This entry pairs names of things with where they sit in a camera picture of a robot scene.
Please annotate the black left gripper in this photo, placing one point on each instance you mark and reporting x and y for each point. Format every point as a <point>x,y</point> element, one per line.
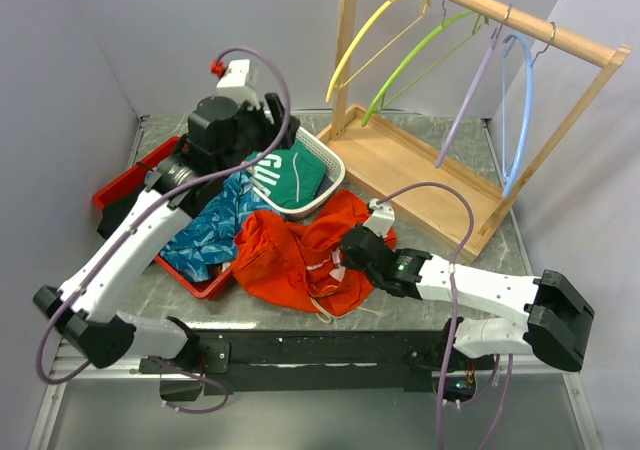
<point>270,128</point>

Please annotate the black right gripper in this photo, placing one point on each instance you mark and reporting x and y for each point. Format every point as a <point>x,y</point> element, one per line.
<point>348,262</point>

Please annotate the orange drawstring shorts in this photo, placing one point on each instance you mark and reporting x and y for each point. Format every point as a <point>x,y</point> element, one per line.
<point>299,266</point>

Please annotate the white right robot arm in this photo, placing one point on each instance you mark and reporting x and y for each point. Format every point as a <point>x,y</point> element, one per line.
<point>544,316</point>

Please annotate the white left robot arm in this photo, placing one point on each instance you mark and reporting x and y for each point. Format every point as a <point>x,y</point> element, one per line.
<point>85,309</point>

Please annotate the green shorts with white letters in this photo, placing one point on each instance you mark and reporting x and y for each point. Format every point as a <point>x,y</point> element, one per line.
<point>290,177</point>

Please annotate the blue patterned shorts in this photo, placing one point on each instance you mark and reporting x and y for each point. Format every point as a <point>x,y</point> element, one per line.
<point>209,239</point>

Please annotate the purple plastic hanger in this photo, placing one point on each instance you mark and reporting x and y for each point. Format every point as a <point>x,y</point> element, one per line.
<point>469,96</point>

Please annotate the blue plastic hanger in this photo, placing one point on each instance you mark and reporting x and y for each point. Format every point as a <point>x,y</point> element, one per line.
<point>512,156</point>

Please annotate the green plastic hanger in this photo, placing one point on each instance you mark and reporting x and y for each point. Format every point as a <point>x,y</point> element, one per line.
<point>382,100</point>

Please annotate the white perforated plastic basket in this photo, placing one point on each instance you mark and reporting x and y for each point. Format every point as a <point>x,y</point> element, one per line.
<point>334,174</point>

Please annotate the wooden clothes rack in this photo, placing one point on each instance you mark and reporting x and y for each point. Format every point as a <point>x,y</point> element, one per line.
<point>382,158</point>

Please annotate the black garment in tray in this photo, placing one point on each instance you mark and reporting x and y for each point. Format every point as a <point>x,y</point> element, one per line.
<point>114,210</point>

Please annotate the red plastic tray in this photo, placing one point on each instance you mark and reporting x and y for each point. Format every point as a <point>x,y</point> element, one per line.
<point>126,184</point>

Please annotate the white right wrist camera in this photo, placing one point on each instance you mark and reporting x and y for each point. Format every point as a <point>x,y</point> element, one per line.
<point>381,218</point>

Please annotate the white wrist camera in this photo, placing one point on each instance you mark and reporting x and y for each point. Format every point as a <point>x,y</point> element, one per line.
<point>238,83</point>
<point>381,218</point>

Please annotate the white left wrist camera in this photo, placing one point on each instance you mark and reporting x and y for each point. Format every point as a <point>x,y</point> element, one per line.
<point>238,83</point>

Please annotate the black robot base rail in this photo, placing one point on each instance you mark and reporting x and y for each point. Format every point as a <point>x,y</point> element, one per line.
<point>306,360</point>

